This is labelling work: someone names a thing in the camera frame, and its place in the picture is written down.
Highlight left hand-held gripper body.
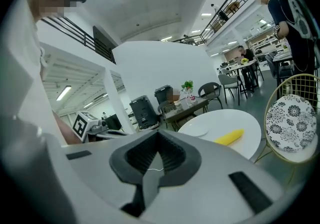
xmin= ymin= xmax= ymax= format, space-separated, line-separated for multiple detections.
xmin=72 ymin=110 xmax=109 ymax=144

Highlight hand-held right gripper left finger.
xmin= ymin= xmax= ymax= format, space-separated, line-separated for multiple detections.
xmin=61 ymin=129 xmax=161 ymax=224

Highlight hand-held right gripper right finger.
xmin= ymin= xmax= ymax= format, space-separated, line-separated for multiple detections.
xmin=149 ymin=129 xmax=298 ymax=224

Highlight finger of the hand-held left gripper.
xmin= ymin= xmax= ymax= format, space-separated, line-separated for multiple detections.
xmin=94 ymin=129 xmax=129 ymax=142

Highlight yellow corn cob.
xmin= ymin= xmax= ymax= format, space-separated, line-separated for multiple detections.
xmin=213 ymin=128 xmax=245 ymax=147

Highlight small white plate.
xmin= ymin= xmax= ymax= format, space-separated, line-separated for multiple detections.
xmin=180 ymin=120 xmax=210 ymax=138

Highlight person's left forearm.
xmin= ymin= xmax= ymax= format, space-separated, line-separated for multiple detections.
xmin=52 ymin=110 xmax=81 ymax=146

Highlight round white table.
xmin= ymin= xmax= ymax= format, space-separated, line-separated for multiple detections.
xmin=177 ymin=109 xmax=263 ymax=162

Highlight glass-top coffee table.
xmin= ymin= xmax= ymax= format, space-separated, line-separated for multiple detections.
xmin=161 ymin=96 xmax=210 ymax=132

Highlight clear plastic water bottle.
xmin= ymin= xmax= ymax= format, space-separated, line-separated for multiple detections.
xmin=184 ymin=88 xmax=192 ymax=108
xmin=189 ymin=88 xmax=199 ymax=105

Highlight black metal railing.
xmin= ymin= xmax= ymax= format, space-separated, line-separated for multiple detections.
xmin=171 ymin=0 xmax=286 ymax=47
xmin=40 ymin=16 xmax=118 ymax=65

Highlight green potted plant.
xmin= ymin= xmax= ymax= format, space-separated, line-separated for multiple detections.
xmin=180 ymin=80 xmax=195 ymax=92

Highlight floral round seat cushion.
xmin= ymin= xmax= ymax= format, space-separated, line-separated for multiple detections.
xmin=265 ymin=94 xmax=317 ymax=154

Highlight grey upholstered chair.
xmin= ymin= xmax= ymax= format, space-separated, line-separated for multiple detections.
xmin=217 ymin=73 xmax=241 ymax=99

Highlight long dark-legged table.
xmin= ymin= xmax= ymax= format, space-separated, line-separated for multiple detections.
xmin=224 ymin=59 xmax=259 ymax=94

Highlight gold wire chair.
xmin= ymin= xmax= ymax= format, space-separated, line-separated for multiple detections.
xmin=253 ymin=73 xmax=320 ymax=189

